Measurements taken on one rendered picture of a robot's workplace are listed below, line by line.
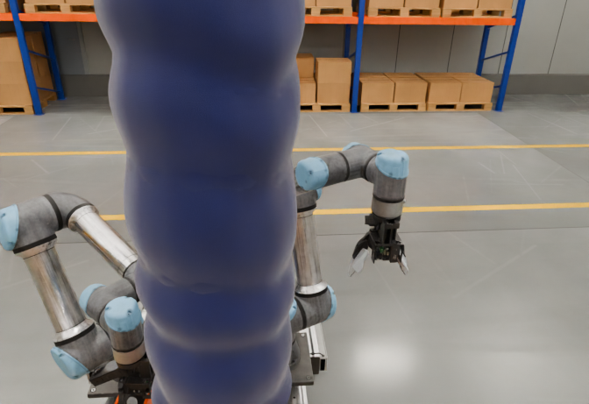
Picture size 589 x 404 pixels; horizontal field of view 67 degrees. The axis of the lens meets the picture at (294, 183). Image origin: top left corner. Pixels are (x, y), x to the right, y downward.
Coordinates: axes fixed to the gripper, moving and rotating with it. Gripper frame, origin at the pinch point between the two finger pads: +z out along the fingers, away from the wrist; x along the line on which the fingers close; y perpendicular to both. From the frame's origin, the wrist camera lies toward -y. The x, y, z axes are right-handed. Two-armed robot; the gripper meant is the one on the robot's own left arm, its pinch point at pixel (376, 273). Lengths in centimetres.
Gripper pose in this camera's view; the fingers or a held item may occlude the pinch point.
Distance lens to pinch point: 123.9
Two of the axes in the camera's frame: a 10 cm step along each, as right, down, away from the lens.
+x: 10.0, -0.2, 0.8
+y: 0.8, 4.3, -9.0
